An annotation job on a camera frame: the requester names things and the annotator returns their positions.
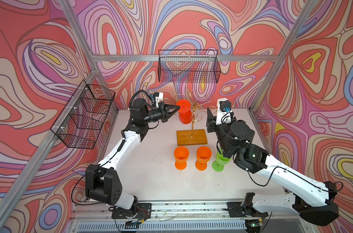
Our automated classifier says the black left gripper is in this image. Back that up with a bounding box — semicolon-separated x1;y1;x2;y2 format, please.
142;104;179;126

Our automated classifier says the red wine glass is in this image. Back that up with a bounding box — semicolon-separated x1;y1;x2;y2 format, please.
177;99;192;124

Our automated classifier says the orange wine glass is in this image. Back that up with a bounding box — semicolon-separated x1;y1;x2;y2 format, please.
174;146;189;170
195;146;212;171

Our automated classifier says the orange front wine glass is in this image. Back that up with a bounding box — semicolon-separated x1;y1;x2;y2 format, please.
174;146;189;170

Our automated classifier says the green wine glass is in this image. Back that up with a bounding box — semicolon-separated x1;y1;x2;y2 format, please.
211;149;231;172

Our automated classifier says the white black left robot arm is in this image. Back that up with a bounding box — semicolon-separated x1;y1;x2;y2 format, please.
85;90;180;212

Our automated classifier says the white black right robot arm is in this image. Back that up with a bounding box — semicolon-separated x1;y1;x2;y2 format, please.
207;109;339;226

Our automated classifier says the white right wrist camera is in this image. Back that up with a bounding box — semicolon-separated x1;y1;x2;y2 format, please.
216;98;233;125

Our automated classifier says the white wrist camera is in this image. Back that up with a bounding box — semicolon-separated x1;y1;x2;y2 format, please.
150;92;163;108
216;98;233;125

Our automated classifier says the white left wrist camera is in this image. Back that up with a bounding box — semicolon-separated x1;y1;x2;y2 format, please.
150;92;163;108

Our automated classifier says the gold wire rack wooden base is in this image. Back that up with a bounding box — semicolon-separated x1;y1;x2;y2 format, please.
176;89;211;147

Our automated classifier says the black wire basket back wall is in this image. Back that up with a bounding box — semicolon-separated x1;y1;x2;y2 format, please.
158;49;221;83

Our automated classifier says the black wire basket wall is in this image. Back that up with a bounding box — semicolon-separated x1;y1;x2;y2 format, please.
50;81;115;150
158;49;221;83

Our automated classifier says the black wire basket left wall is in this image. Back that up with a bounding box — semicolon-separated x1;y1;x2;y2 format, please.
50;81;115;150

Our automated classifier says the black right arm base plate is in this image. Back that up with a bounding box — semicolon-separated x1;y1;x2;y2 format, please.
225;202;268;218

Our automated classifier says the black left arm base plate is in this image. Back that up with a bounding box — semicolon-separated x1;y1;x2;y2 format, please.
109;203;152;220

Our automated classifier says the aluminium front rail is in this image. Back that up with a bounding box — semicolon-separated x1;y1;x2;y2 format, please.
68;199;311;233

